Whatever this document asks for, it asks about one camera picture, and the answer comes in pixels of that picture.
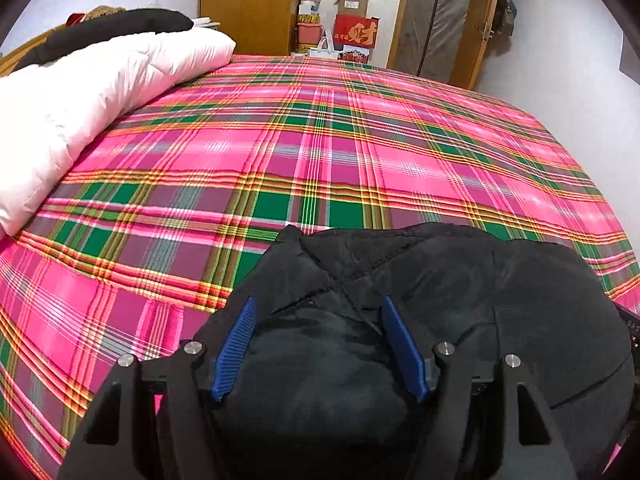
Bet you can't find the wooden wardrobe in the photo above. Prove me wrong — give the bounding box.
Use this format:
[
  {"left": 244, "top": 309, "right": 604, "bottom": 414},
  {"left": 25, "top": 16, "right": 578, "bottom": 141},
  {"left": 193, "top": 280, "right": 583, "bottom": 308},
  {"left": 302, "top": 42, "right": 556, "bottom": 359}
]
[{"left": 200, "top": 0, "right": 307, "bottom": 57}]

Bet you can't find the white quilt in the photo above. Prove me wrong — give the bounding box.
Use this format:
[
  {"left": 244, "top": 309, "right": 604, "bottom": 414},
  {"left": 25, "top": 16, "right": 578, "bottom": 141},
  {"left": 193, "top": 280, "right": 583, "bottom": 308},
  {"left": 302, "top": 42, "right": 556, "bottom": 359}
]
[{"left": 0, "top": 27, "right": 237, "bottom": 241}]

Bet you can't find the white handled bag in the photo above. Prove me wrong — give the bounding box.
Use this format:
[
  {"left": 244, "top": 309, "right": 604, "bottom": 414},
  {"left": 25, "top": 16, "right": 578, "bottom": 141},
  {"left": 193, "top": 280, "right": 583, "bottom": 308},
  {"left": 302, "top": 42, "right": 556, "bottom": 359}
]
[{"left": 310, "top": 30, "right": 343, "bottom": 58}]

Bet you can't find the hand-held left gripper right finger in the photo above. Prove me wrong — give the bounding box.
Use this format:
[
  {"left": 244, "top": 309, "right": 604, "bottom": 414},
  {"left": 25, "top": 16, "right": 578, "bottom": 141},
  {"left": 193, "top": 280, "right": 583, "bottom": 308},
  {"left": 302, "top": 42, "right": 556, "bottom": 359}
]
[{"left": 381, "top": 296, "right": 581, "bottom": 480}]

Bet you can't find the wooden bed headboard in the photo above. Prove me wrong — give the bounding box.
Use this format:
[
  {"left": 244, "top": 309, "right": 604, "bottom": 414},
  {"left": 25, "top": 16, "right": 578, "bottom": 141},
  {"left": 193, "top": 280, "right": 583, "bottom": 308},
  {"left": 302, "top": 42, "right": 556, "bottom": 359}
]
[{"left": 0, "top": 27, "right": 56, "bottom": 77}]

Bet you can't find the pink plaid bed sheet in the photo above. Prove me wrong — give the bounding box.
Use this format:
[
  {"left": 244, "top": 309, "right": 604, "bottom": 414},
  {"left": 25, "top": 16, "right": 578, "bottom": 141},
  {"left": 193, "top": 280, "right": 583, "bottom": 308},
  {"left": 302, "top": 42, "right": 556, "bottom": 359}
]
[{"left": 0, "top": 55, "right": 640, "bottom": 480}]

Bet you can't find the cardboard box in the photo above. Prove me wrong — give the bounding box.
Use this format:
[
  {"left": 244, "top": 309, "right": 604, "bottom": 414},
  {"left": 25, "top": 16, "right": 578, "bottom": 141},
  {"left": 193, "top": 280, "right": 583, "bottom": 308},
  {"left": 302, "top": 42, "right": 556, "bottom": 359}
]
[{"left": 334, "top": 0, "right": 371, "bottom": 22}]

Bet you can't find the black cloth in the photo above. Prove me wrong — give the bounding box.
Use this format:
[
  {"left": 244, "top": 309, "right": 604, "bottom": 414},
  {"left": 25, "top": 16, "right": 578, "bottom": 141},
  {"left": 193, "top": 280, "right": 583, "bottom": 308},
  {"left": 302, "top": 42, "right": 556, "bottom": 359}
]
[{"left": 15, "top": 8, "right": 195, "bottom": 68}]

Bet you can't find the red gift box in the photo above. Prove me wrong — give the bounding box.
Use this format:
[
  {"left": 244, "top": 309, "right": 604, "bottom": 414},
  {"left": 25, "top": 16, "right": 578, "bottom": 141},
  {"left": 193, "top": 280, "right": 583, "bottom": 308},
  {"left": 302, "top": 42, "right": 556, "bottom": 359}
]
[{"left": 333, "top": 14, "right": 380, "bottom": 51}]

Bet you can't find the plastic-covered wooden door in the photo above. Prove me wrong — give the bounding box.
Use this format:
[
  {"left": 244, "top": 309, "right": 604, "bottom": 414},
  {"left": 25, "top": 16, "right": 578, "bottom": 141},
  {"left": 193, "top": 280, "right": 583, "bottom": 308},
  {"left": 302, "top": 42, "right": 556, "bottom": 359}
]
[{"left": 387, "top": 0, "right": 503, "bottom": 90}]

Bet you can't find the hanging grey bag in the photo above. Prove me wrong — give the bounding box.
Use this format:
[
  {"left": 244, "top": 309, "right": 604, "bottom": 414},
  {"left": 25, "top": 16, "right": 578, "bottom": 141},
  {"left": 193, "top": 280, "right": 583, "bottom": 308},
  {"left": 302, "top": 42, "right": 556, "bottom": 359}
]
[{"left": 495, "top": 0, "right": 518, "bottom": 36}]

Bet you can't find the brown furry cloth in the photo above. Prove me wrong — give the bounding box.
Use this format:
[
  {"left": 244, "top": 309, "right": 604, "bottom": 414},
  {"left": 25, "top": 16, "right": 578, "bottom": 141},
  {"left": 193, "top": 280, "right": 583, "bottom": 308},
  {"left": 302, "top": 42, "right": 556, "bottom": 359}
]
[{"left": 82, "top": 6, "right": 126, "bottom": 21}]

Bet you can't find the black padded jacket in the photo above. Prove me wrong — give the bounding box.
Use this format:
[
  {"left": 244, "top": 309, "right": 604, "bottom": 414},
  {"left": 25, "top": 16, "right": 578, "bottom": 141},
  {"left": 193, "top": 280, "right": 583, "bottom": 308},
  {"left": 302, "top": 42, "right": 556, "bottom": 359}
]
[{"left": 192, "top": 222, "right": 636, "bottom": 480}]

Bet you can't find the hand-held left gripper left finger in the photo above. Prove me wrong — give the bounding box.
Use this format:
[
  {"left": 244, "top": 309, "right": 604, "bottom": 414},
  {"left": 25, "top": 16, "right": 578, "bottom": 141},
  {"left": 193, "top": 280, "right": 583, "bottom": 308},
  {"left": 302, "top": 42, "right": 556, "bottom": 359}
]
[{"left": 57, "top": 296, "right": 259, "bottom": 480}]

